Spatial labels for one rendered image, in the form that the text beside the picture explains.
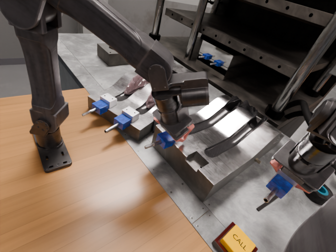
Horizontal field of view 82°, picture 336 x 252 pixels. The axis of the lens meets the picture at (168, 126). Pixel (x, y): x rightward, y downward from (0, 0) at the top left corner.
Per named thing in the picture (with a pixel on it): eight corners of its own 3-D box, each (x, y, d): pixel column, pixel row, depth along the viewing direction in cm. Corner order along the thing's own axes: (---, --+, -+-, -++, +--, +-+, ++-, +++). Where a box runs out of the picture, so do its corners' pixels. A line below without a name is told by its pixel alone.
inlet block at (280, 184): (269, 215, 44) (282, 203, 41) (250, 198, 47) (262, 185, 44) (290, 189, 52) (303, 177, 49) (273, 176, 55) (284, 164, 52)
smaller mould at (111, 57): (108, 66, 107) (109, 53, 103) (97, 55, 115) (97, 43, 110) (139, 63, 119) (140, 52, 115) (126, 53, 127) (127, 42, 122)
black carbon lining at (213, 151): (209, 164, 58) (221, 142, 52) (175, 131, 66) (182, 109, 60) (263, 131, 78) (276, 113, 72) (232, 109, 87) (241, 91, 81)
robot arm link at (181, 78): (207, 93, 49) (205, 44, 41) (210, 112, 42) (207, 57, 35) (162, 97, 51) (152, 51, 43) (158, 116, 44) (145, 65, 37)
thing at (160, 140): (148, 159, 55) (151, 146, 51) (139, 148, 57) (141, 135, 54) (181, 145, 62) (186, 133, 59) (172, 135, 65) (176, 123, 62)
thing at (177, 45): (272, 133, 106) (278, 125, 102) (143, 43, 173) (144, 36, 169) (318, 103, 156) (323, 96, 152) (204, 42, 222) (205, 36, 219)
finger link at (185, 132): (181, 124, 62) (177, 106, 54) (196, 138, 58) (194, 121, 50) (165, 137, 60) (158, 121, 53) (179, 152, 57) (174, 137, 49)
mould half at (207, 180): (202, 202, 55) (220, 174, 47) (151, 144, 69) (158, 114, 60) (276, 145, 85) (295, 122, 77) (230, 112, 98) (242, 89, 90)
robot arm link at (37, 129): (66, 103, 55) (45, 98, 54) (48, 122, 48) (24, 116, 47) (68, 120, 58) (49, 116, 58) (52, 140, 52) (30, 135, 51)
